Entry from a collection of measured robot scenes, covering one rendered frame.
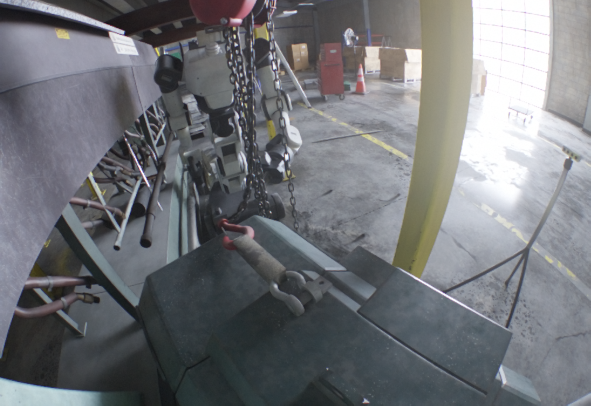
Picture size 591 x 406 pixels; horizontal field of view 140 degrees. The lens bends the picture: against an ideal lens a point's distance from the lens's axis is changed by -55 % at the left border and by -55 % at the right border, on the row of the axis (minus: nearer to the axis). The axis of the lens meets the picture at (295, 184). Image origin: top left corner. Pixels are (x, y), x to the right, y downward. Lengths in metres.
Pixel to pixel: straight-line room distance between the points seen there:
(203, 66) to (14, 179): 0.80
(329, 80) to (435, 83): 4.63
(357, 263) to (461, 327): 0.29
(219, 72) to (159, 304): 0.86
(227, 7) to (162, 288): 0.56
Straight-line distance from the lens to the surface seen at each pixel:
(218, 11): 0.51
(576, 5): 9.38
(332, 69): 5.15
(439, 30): 0.59
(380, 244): 1.68
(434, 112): 0.61
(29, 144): 0.56
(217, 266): 0.51
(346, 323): 0.37
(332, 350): 0.35
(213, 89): 1.08
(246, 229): 0.53
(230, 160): 1.49
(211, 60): 1.05
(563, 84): 9.12
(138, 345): 0.83
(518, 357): 1.60
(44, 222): 0.53
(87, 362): 0.94
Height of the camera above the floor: 1.21
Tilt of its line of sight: 32 degrees down
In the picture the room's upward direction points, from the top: 7 degrees counter-clockwise
